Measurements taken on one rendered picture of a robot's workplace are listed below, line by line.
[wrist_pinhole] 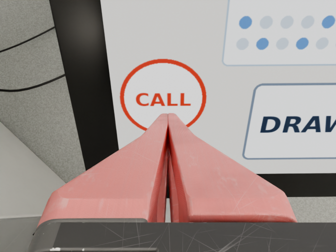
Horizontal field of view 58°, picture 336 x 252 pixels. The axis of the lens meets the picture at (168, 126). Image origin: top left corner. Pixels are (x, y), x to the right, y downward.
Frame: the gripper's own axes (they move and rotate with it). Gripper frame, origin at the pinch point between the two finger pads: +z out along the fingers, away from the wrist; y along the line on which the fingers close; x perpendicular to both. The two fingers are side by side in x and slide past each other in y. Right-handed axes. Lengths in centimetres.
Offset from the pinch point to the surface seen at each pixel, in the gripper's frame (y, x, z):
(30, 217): 25, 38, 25
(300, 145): -7.1, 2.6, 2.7
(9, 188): 30, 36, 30
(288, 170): -6.8, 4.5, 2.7
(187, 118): -1.0, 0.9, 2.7
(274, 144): -5.6, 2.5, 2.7
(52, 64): 48, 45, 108
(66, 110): 41, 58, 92
